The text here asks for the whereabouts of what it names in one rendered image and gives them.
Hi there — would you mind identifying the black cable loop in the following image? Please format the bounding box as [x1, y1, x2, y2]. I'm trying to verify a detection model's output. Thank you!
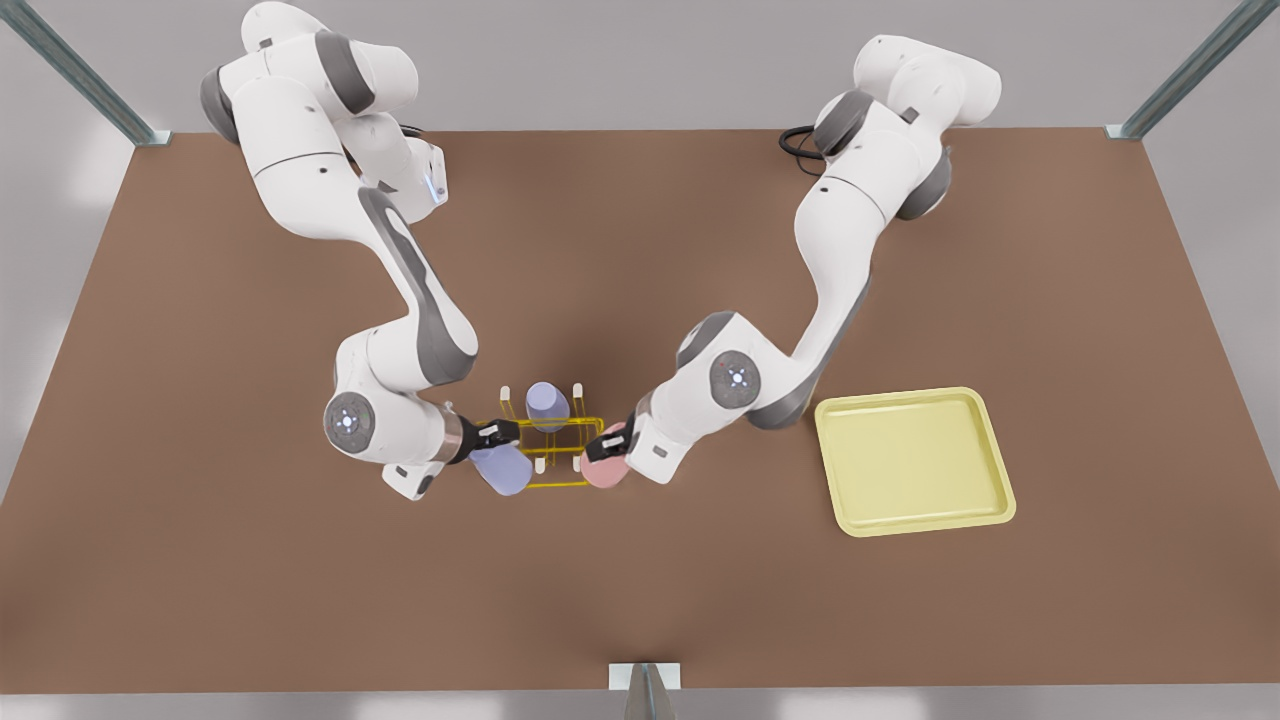
[779, 125, 827, 179]

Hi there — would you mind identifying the silver frame post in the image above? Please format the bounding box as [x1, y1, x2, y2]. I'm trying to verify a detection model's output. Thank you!
[0, 0, 172, 148]
[609, 662, 682, 720]
[1105, 0, 1280, 140]

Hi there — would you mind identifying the yellow tray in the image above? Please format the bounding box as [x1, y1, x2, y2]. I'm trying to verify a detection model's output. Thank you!
[814, 387, 1017, 539]

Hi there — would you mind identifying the lavender cup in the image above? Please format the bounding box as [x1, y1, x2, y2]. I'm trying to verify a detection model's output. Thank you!
[470, 443, 534, 497]
[526, 381, 571, 433]

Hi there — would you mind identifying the yellow wire cup rack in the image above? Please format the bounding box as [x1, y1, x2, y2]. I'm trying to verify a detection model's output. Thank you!
[470, 381, 607, 490]

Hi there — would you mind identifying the pink cup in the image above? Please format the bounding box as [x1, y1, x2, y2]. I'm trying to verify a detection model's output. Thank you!
[580, 423, 631, 490]

